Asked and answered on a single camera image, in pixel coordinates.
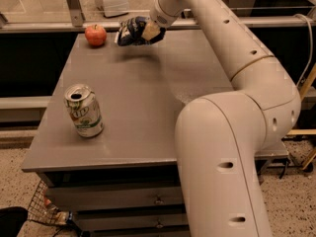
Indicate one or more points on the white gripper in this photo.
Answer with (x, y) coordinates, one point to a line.
(160, 19)

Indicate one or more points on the blue potato chip bag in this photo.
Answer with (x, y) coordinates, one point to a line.
(130, 32)

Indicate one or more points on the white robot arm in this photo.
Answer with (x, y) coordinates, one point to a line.
(218, 135)

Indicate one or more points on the red apple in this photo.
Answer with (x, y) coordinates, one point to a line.
(95, 35)

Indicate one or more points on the green white soda can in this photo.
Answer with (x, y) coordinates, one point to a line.
(84, 110)

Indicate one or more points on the grey drawer cabinet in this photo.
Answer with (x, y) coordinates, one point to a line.
(141, 91)

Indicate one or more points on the top drawer with knob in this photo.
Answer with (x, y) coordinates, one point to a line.
(128, 195)

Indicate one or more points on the drawer with knob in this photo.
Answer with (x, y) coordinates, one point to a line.
(128, 195)
(119, 219)

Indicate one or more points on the middle drawer with knob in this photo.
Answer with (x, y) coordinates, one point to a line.
(119, 219)

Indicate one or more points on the black object bottom left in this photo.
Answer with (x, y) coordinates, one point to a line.
(11, 220)

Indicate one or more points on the metal railing frame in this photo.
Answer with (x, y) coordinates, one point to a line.
(34, 16)

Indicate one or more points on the wire mesh basket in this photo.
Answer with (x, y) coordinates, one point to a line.
(42, 211)

